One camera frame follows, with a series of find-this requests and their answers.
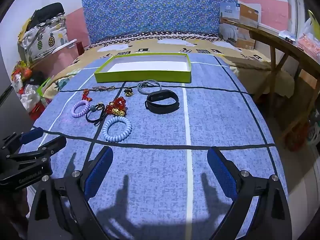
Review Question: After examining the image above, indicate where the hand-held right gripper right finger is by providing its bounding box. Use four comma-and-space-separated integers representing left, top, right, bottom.
207, 146, 293, 240

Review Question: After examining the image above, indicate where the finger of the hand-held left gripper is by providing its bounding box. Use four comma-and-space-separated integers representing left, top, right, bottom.
7, 135, 67, 164
0, 127, 44, 153

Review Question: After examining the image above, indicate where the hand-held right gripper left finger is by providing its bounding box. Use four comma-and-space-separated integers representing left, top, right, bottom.
27, 146, 114, 240

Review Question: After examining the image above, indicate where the light blue spiral hair tie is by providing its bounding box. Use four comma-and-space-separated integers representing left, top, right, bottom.
103, 116, 132, 143

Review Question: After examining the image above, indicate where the purple spiral hair tie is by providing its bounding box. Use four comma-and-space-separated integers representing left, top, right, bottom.
71, 100, 90, 118

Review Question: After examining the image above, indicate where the black hair tie with bead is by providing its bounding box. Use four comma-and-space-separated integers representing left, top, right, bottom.
85, 103, 107, 126

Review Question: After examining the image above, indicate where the red bead bracelet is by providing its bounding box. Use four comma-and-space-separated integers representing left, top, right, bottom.
105, 97, 127, 117

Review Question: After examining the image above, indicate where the brown braided bracelet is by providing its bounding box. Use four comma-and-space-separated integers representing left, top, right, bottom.
92, 85, 116, 92

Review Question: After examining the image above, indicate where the grey cord bracelet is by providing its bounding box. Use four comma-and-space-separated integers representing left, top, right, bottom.
137, 79, 162, 95

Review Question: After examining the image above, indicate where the black fitness band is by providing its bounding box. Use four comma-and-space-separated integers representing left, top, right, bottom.
145, 89, 180, 115

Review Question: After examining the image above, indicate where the green shallow box tray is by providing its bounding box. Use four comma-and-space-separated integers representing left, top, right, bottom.
94, 53, 192, 83

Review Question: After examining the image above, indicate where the pile of plastic bags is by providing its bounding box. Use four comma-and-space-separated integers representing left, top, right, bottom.
11, 61, 53, 120

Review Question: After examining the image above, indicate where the green package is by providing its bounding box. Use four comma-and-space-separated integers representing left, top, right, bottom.
36, 77, 52, 98

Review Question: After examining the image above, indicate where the blue checked blanket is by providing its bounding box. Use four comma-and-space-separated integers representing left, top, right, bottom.
19, 52, 288, 240

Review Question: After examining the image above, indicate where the pink storage box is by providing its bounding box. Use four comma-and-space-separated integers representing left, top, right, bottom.
30, 39, 80, 73

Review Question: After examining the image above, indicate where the pineapple print bag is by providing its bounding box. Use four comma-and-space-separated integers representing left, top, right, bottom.
21, 15, 69, 63

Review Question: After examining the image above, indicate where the black bag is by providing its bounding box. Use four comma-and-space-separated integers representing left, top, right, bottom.
29, 2, 65, 29

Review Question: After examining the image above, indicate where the tan sheep print bed sheet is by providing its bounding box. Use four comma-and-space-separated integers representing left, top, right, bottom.
41, 31, 295, 105

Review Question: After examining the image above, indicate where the wooden table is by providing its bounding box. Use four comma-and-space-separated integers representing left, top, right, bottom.
225, 19, 320, 150

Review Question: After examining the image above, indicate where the clear plastic packet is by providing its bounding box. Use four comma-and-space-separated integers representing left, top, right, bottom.
279, 30, 298, 42

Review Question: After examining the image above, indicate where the pink packet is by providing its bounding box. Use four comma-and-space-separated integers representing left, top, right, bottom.
296, 32, 320, 63

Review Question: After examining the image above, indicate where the cardboard box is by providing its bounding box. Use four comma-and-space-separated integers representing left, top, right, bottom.
236, 3, 259, 50

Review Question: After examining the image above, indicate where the quilt package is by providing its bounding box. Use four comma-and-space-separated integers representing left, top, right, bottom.
219, 2, 240, 47

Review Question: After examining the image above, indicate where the blue floral headboard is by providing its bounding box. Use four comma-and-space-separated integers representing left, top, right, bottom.
80, 0, 238, 44

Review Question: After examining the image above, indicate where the yellow-green plastic bag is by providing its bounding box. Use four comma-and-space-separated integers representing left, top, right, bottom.
307, 9, 320, 33

